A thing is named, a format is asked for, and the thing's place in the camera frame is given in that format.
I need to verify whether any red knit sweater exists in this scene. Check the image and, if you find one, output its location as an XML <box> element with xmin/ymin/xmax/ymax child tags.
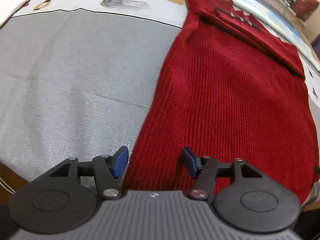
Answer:
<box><xmin>122</xmin><ymin>0</ymin><xmax>319</xmax><ymax>202</ymax></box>

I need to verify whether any grey deer print bedsheet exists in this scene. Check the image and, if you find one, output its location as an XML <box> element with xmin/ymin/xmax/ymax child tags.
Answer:
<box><xmin>0</xmin><ymin>0</ymin><xmax>320</xmax><ymax>207</ymax></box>

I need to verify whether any dark red cushion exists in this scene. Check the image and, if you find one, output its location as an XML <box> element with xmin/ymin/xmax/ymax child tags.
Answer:
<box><xmin>291</xmin><ymin>0</ymin><xmax>319</xmax><ymax>21</ymax></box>

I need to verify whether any wooden bed frame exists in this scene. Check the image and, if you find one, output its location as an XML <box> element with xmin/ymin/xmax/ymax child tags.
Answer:
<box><xmin>0</xmin><ymin>163</ymin><xmax>28</xmax><ymax>205</ymax></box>

